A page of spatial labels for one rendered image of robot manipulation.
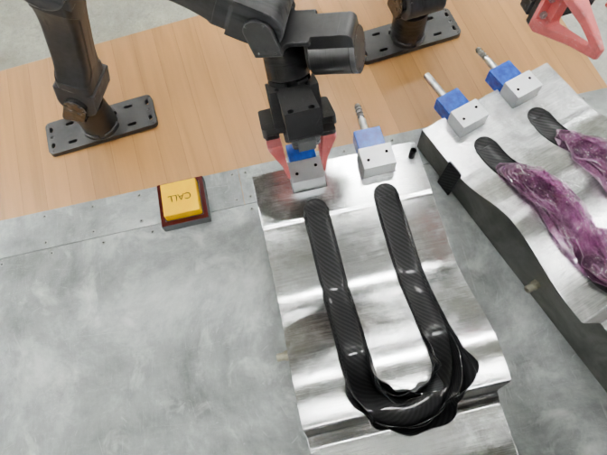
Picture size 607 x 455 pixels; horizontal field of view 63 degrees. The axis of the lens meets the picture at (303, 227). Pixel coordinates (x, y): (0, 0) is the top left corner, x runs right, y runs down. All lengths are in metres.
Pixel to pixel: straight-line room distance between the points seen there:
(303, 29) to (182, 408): 0.55
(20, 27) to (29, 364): 1.84
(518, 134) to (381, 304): 0.38
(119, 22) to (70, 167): 1.42
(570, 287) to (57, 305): 0.78
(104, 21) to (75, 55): 1.59
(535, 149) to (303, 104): 0.43
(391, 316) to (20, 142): 0.74
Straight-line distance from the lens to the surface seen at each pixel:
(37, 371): 0.90
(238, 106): 0.96
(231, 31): 0.62
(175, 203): 0.85
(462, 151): 0.86
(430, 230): 0.75
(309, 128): 0.60
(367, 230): 0.74
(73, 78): 0.84
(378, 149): 0.76
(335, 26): 0.62
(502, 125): 0.90
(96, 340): 0.86
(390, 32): 1.04
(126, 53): 1.10
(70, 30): 0.75
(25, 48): 2.44
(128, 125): 0.99
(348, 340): 0.67
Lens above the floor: 1.57
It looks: 68 degrees down
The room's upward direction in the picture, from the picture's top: 7 degrees counter-clockwise
